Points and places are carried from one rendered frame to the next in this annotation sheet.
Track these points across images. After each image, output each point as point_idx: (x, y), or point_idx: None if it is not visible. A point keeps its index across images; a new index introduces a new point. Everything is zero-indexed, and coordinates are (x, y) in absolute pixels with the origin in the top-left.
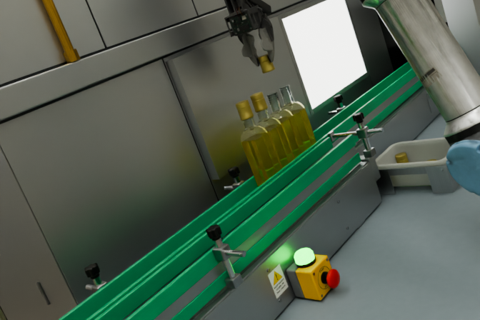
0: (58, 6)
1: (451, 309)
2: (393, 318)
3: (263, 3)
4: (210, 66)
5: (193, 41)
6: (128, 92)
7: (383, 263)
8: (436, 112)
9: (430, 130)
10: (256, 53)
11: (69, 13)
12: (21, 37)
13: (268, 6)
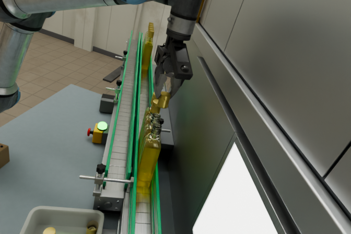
0: None
1: (36, 131)
2: (59, 128)
3: (173, 62)
4: (197, 82)
5: (206, 60)
6: (195, 53)
7: (72, 154)
8: None
9: None
10: (172, 91)
11: (207, 1)
12: None
13: (176, 70)
